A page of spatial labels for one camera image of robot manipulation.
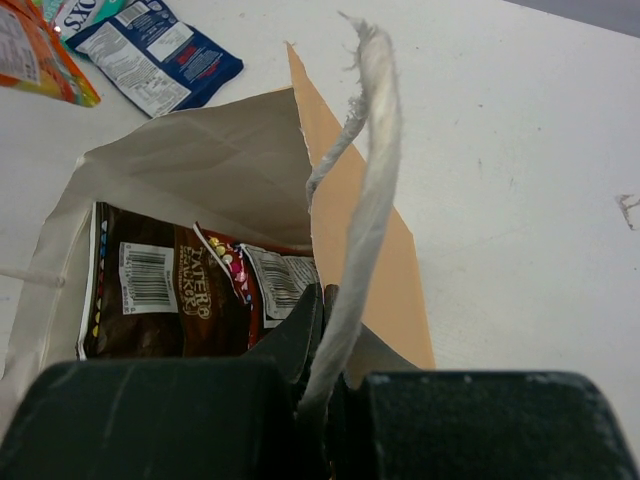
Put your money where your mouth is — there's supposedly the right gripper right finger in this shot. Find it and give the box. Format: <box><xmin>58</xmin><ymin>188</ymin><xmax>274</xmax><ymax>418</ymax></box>
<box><xmin>324</xmin><ymin>283</ymin><xmax>640</xmax><ymax>480</ymax></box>

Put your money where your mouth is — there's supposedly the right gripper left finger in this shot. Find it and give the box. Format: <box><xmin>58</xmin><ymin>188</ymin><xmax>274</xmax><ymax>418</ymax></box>
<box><xmin>1</xmin><ymin>285</ymin><xmax>324</xmax><ymax>479</ymax></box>

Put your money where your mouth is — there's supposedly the red Doritos chip bag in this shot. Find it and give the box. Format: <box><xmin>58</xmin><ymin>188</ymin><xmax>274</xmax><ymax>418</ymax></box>
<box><xmin>192</xmin><ymin>224</ymin><xmax>319</xmax><ymax>356</ymax></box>

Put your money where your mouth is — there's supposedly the brown chip bag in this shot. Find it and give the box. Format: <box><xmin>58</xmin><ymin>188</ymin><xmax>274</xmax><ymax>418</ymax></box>
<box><xmin>76</xmin><ymin>202</ymin><xmax>265</xmax><ymax>360</ymax></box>

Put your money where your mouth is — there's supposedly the brown paper bag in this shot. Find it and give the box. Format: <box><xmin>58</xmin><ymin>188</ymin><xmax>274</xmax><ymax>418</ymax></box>
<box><xmin>1</xmin><ymin>19</ymin><xmax>435</xmax><ymax>424</ymax></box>

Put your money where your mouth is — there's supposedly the orange snack packet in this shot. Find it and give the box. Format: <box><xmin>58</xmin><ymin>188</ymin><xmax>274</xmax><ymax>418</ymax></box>
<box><xmin>1</xmin><ymin>0</ymin><xmax>100</xmax><ymax>108</ymax></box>

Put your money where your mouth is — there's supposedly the teal Fox's candy bag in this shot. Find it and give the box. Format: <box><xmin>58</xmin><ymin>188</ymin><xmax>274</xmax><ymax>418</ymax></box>
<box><xmin>34</xmin><ymin>0</ymin><xmax>130</xmax><ymax>41</ymax></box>

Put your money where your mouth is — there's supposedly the blue snack bag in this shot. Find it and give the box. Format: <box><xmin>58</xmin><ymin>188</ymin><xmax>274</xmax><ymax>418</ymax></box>
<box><xmin>67</xmin><ymin>1</ymin><xmax>244</xmax><ymax>118</ymax></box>

